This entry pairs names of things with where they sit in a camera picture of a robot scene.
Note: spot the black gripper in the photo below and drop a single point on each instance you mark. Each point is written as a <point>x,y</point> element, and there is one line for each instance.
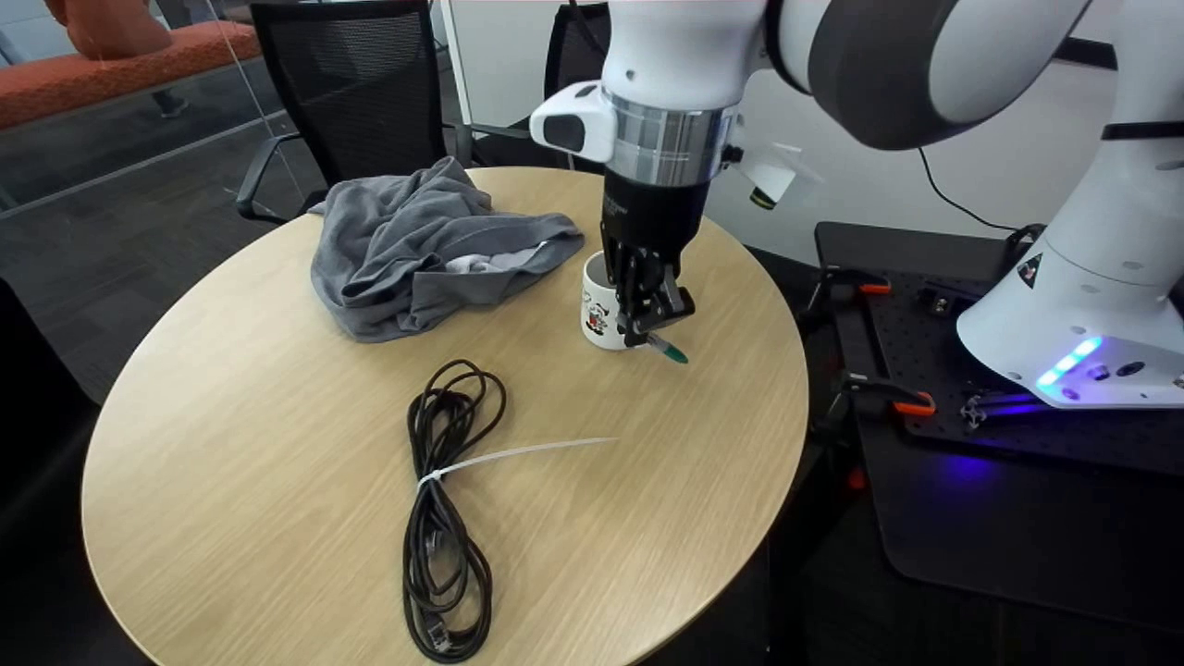
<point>652,215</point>

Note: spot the green pen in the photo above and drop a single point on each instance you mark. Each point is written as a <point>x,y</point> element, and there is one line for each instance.
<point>672,350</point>

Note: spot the white printed mug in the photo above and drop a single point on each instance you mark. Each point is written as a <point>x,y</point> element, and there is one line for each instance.
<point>599,317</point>

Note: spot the white zip tie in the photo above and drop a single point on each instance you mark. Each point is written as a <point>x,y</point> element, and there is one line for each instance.
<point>519,451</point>

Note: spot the grey crumpled cloth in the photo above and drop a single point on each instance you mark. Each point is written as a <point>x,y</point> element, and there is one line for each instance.
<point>420,244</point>

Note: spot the black mesh office chair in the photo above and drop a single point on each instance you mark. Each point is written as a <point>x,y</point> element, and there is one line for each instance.
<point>576,49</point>

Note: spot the black office chair with armrests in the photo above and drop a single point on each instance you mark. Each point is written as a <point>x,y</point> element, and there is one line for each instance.
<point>355,85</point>

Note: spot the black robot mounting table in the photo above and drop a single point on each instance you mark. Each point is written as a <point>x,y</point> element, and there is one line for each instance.
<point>1022,520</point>

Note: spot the orange bench seat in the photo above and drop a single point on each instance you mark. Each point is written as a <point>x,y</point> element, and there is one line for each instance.
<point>112,79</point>

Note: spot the orange cushion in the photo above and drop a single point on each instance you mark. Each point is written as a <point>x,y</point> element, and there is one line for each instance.
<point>112,23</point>

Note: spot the white wall outlet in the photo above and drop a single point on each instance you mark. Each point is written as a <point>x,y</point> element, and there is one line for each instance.
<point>777,170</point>

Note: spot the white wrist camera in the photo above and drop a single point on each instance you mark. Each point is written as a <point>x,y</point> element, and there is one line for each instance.
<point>572,125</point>

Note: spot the black wall rail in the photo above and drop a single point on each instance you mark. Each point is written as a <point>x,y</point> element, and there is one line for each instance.
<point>1094,54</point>

